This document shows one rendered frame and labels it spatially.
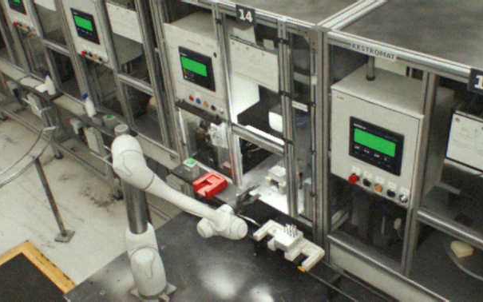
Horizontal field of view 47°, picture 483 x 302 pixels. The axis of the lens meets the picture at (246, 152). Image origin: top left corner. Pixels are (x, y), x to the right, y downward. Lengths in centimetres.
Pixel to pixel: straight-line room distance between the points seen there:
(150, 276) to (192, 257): 39
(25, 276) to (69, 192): 97
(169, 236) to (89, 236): 132
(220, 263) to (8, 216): 241
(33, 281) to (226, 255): 170
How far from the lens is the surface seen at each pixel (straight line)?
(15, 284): 442
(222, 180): 323
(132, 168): 254
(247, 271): 309
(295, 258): 292
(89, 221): 470
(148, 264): 287
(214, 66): 287
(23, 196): 523
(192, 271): 314
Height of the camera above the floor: 296
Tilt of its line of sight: 36 degrees down
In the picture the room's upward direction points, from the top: 6 degrees counter-clockwise
